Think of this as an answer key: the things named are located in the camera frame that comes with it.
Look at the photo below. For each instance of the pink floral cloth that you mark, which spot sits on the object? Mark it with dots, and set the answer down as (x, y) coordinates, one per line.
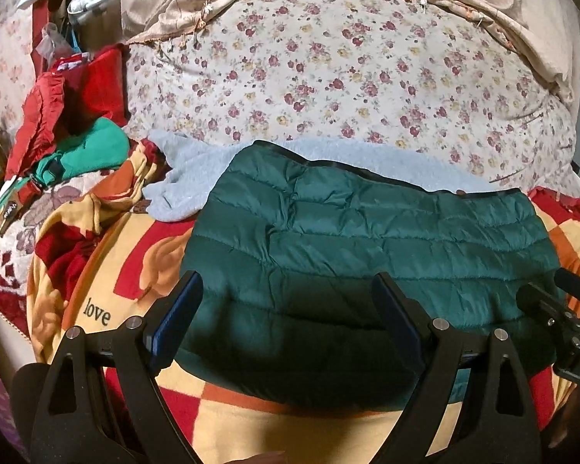
(7, 58)

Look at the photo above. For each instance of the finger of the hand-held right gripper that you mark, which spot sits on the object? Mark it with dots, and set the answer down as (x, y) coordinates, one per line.
(536, 299)
(577, 281)

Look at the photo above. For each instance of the red white patterned blanket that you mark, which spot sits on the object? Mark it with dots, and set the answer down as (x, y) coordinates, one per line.
(9, 261)

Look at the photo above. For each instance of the floral quilt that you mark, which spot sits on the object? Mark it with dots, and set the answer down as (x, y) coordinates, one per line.
(343, 82)

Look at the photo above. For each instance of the bright green cloth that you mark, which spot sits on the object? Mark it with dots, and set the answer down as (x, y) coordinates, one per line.
(96, 146)

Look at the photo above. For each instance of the dark green puffer jacket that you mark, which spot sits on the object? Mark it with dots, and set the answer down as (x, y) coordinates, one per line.
(343, 232)

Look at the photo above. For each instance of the light blue fleece garment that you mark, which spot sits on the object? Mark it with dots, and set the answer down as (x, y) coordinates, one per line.
(188, 179)

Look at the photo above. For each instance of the yellow red printed blanket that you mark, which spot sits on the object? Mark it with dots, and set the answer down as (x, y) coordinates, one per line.
(251, 425)

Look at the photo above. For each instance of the red ruffled garment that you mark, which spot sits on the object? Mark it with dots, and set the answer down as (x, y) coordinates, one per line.
(38, 121)

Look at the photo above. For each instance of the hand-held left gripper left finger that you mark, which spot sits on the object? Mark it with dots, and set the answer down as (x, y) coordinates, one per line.
(174, 333)

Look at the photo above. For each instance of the person's right forearm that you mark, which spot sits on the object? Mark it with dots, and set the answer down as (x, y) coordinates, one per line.
(577, 415)

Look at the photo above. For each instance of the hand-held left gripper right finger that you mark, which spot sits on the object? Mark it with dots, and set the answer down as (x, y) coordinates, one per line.
(402, 329)

